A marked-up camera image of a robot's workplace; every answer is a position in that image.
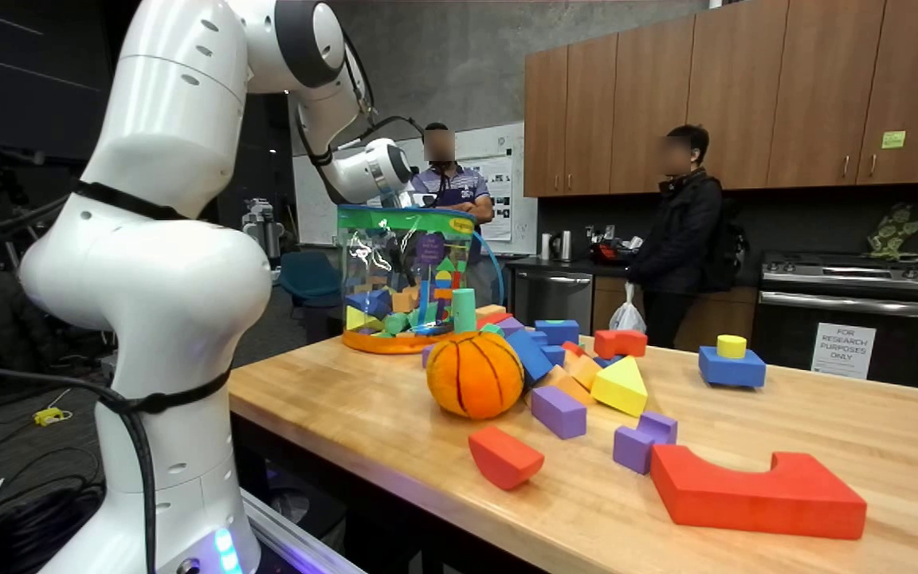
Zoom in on man in purple polo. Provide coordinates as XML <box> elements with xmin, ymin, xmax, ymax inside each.
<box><xmin>412</xmin><ymin>120</ymin><xmax>497</xmax><ymax>230</ymax></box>

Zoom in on orange plush basketball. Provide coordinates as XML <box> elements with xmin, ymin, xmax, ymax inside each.
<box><xmin>424</xmin><ymin>329</ymin><xmax>529</xmax><ymax>420</ymax></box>

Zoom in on white plastic shopping bag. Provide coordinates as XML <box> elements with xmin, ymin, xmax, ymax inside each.
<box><xmin>605</xmin><ymin>280</ymin><xmax>650</xmax><ymax>334</ymax></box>

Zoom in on wooden lower kitchen cabinet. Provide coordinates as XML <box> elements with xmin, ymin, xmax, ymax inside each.
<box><xmin>589</xmin><ymin>271</ymin><xmax>757</xmax><ymax>343</ymax></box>

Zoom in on white paper sign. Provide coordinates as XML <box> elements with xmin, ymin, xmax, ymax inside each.
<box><xmin>809</xmin><ymin>318</ymin><xmax>880</xmax><ymax>383</ymax></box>

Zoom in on teal chair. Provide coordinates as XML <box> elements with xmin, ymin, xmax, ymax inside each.
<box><xmin>276</xmin><ymin>247</ymin><xmax>343</xmax><ymax>311</ymax></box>

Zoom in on black cookware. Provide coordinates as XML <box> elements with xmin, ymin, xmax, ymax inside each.
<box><xmin>582</xmin><ymin>223</ymin><xmax>641</xmax><ymax>268</ymax></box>

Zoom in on purple cube foam block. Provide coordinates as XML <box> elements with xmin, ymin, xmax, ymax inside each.
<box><xmin>525</xmin><ymin>383</ymin><xmax>589</xmax><ymax>439</ymax></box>

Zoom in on short red foam block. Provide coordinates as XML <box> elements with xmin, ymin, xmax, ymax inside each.
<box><xmin>593</xmin><ymin>325</ymin><xmax>650</xmax><ymax>360</ymax></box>

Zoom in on yellow triangle foam block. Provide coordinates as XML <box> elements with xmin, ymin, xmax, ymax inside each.
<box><xmin>339</xmin><ymin>302</ymin><xmax>381</xmax><ymax>334</ymax></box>

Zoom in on red arch foam block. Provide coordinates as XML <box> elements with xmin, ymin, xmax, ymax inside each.
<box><xmin>647</xmin><ymin>442</ymin><xmax>870</xmax><ymax>541</ymax></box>

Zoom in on red wedge foam block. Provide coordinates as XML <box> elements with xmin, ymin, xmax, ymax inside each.
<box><xmin>466</xmin><ymin>425</ymin><xmax>549</xmax><ymax>490</ymax></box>

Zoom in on green potted plant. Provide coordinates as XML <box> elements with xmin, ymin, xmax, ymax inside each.
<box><xmin>866</xmin><ymin>199</ymin><xmax>918</xmax><ymax>264</ymax></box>

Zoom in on clear plastic toy bag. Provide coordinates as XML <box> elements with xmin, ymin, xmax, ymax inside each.
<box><xmin>334</xmin><ymin>204</ymin><xmax>505</xmax><ymax>357</ymax></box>

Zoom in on yellow triangular foam block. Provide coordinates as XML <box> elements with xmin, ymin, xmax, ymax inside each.
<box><xmin>589</xmin><ymin>353</ymin><xmax>653</xmax><ymax>417</ymax></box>

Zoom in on pale orange foam block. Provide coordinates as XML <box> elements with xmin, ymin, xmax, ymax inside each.
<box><xmin>557</xmin><ymin>347</ymin><xmax>602</xmax><ymax>394</ymax></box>

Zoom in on blue notched foam block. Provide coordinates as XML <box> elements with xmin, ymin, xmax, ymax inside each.
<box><xmin>694</xmin><ymin>341</ymin><xmax>768</xmax><ymax>391</ymax></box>

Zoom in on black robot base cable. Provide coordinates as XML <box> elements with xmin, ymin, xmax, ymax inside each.
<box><xmin>0</xmin><ymin>353</ymin><xmax>236</xmax><ymax>574</ymax></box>

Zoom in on stainless steel dishwasher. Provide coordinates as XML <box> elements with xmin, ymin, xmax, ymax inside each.
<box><xmin>505</xmin><ymin>260</ymin><xmax>594</xmax><ymax>334</ymax></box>

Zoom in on grey metal machine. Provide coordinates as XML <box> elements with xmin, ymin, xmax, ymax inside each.
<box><xmin>240</xmin><ymin>195</ymin><xmax>284</xmax><ymax>264</ymax></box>

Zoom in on small yellow floor object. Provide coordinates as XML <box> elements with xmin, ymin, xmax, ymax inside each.
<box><xmin>32</xmin><ymin>404</ymin><xmax>76</xmax><ymax>429</ymax></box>

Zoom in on tall green cylinder block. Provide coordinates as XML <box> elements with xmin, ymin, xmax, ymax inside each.
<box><xmin>449</xmin><ymin>283</ymin><xmax>482</xmax><ymax>334</ymax></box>

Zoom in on purple stepped foam block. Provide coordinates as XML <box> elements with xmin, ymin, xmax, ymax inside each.
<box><xmin>611</xmin><ymin>410</ymin><xmax>683</xmax><ymax>474</ymax></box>

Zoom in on person in black jacket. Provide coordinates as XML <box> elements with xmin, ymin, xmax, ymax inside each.
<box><xmin>626</xmin><ymin>120</ymin><xmax>743</xmax><ymax>347</ymax></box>

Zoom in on short yellow cylinder block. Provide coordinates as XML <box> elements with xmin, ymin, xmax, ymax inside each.
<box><xmin>715</xmin><ymin>330</ymin><xmax>749</xmax><ymax>363</ymax></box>

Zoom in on wooden upper kitchen cabinets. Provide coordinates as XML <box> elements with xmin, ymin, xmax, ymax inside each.
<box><xmin>519</xmin><ymin>0</ymin><xmax>918</xmax><ymax>199</ymax></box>

